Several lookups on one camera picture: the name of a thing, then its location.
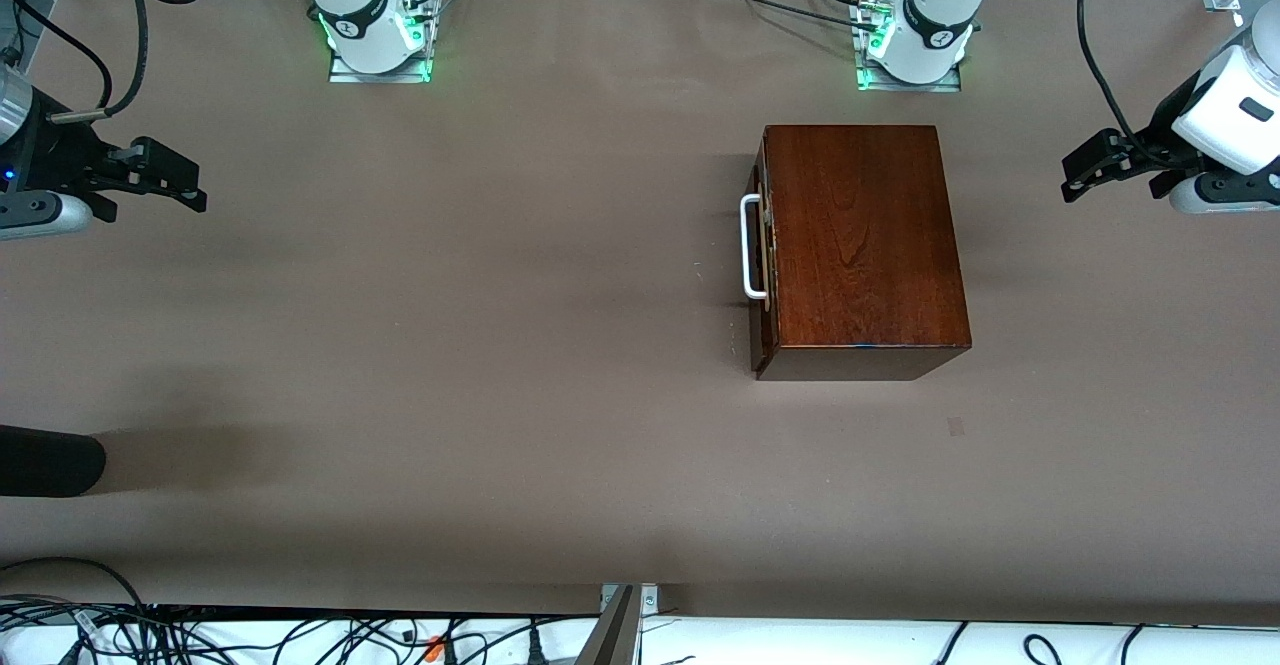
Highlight wooden drawer with white handle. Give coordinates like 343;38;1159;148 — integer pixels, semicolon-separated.
740;160;777;312

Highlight dark wooden cabinet box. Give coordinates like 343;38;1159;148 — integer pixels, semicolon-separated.
752;125;973;382

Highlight black cylindrical object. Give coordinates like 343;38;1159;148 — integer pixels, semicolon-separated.
0;425;108;499

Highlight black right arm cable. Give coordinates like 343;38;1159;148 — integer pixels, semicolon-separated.
0;0;213;124

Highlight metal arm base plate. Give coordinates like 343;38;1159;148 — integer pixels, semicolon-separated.
853;0;964;94
327;0;435;85

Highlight black cable on table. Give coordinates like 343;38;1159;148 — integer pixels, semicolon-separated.
695;0;901;31

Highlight tangled black cables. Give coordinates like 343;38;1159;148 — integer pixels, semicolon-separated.
0;556;566;665

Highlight metal mount bar with bracket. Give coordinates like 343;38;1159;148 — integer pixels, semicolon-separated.
575;582;660;665

